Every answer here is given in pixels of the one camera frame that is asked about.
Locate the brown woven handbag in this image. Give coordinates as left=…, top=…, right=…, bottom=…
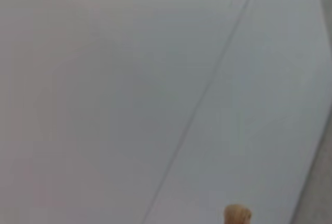
left=223, top=204, right=253, bottom=224

